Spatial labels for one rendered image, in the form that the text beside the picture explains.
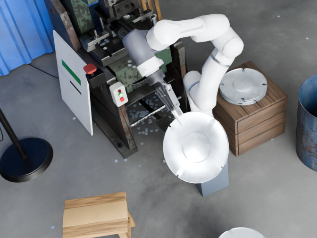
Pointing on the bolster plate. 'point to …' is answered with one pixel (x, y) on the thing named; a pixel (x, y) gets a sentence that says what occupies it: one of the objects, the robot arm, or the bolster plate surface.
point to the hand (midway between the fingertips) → (179, 116)
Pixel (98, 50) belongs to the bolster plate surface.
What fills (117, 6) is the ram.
